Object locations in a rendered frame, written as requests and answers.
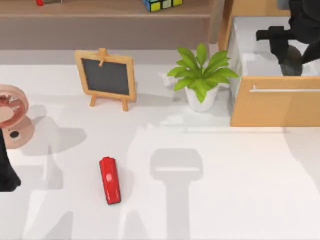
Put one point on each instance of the dark grey rounded object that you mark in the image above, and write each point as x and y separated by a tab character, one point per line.
293	62

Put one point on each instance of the wooden cupboard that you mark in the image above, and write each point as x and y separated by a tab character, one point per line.
250	7

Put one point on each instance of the pale wooden drawer front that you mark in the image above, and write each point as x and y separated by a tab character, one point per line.
275	110

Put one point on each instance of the green plant in white pot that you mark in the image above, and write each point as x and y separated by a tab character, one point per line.
200	77

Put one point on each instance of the coloured puzzle cube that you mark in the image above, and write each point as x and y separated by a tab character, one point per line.
160	4

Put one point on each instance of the wooden framed blackboard easel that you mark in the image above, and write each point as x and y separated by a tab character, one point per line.
106	76

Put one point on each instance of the wooden open shelf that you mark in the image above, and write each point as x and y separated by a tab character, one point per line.
100	30

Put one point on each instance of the red stapler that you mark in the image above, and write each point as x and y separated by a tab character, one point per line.
110	181

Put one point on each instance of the small red object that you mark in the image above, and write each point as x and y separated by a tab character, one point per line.
39	2

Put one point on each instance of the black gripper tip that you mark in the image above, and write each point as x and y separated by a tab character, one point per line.
6	172

